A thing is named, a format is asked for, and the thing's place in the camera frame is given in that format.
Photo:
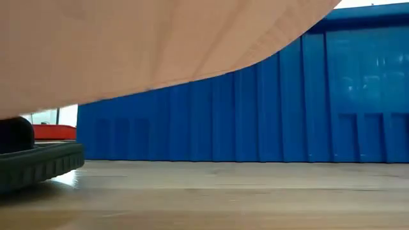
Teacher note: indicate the pink rubber slide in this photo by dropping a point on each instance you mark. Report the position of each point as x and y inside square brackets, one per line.
[128, 48]

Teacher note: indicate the black rubber slide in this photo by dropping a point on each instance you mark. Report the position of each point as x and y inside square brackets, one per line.
[32, 163]

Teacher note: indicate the large blue plastic bin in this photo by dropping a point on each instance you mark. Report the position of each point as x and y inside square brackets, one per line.
[255, 121]

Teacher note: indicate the red plastic bin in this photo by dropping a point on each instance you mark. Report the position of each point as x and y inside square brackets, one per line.
[54, 132]

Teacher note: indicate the black stand pole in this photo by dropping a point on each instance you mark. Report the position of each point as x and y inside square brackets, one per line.
[58, 116]

